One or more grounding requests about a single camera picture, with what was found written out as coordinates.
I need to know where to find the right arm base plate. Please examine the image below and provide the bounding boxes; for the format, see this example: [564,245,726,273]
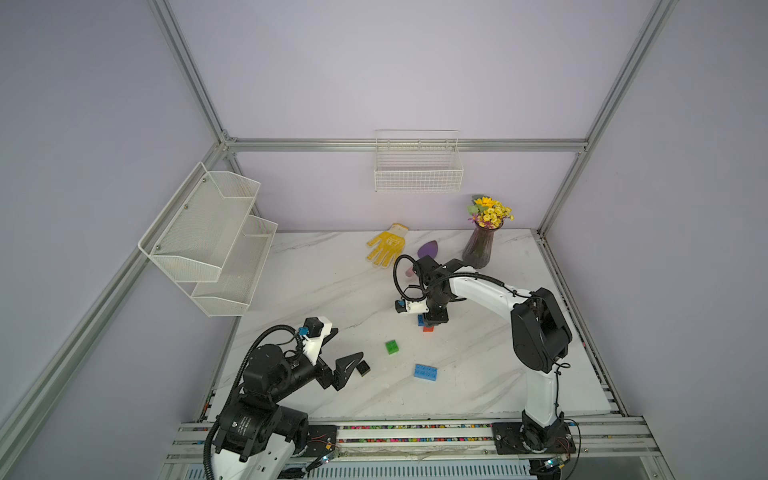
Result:
[491,421,576,455]

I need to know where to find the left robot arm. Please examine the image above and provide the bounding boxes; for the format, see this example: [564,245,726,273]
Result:
[203,317,364,479]

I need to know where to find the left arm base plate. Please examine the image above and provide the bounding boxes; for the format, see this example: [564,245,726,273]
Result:
[299,424,338,458]

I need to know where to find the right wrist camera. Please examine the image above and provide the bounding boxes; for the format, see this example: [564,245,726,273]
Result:
[395,299,429,315]

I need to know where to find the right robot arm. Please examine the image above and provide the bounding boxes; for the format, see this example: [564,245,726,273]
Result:
[393,254,573,453]

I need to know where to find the white two-tier mesh shelf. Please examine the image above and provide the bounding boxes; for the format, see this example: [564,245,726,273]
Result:
[138,163,278,317]

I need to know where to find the purple pink trowel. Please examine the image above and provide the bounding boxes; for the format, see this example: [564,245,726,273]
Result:
[405,240,439,278]

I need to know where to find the yellow flower bouquet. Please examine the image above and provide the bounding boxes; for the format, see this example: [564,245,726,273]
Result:
[467,195,514,230]

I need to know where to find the light blue lego brick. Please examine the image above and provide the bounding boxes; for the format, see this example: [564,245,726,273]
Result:
[413,364,438,382]

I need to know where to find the white wire wall basket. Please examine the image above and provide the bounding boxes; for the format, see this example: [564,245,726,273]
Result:
[374,129,464,193]

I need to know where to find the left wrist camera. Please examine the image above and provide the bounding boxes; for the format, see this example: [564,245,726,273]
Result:
[300,316,332,365]

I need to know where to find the yellow work glove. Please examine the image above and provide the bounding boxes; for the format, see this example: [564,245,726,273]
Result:
[366,223,409,268]

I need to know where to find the dark glass vase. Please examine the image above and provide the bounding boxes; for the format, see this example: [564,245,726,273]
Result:
[462,225,495,270]

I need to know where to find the black lego brick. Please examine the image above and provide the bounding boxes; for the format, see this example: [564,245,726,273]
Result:
[357,361,370,376]

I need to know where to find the green lego brick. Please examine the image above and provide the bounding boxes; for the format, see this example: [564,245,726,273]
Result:
[385,340,399,355]

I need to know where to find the aluminium front rail frame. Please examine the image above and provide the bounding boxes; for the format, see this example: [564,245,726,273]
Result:
[157,416,676,480]

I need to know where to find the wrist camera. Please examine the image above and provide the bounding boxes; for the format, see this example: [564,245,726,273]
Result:
[395,299,429,315]
[300,316,332,365]

